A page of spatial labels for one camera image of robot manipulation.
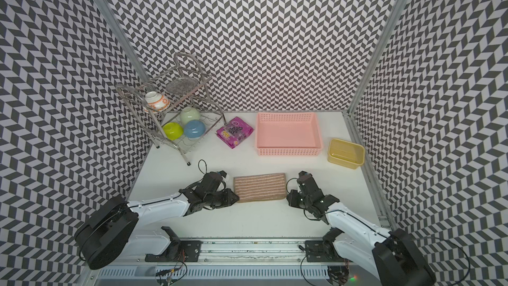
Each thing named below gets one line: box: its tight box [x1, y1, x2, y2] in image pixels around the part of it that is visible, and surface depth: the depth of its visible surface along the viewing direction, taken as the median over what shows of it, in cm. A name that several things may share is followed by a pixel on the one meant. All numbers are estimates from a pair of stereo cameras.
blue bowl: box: [183, 119, 206, 139], surface depth 103 cm
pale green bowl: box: [179, 105, 202, 126], surface depth 110 cm
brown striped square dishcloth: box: [233, 172, 287, 203], surface depth 90 cm
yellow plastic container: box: [327, 138, 366, 170], surface depth 103 cm
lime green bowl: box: [162, 121, 184, 142], surface depth 101 cm
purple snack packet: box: [216, 116, 255, 149], surface depth 106 cm
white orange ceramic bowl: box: [143, 90, 170, 113], surface depth 82 cm
